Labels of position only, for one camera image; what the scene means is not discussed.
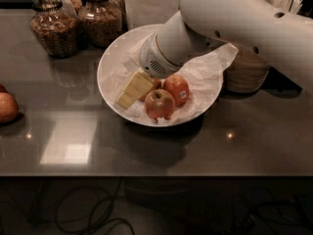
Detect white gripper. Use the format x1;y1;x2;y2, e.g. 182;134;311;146
115;33;181;109

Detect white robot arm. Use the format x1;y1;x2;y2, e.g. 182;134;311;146
116;0;313;109

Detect right red apple with sticker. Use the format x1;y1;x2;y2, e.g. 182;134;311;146
163;74;190;107

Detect large white bowl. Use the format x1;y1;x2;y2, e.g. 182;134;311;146
96;23;225;128

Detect red apple on table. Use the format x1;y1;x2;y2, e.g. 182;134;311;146
0;92;19;123

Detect partly hidden red apple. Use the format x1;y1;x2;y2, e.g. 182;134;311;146
0;84;7;93

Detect white crumpled paper liner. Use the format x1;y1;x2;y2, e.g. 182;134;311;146
101;32;239;126

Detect middle glass cereal jar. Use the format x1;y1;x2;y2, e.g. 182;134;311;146
78;0;122;48

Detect glass cereal jar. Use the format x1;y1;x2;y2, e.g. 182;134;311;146
29;0;79;58
78;0;122;48

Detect left glass cereal jar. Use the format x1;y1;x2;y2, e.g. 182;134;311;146
29;0;79;58

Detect front stack paper bowls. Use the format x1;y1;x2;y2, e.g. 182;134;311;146
223;44;270;94

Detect black floor cable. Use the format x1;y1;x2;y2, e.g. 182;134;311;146
25;177;136;235

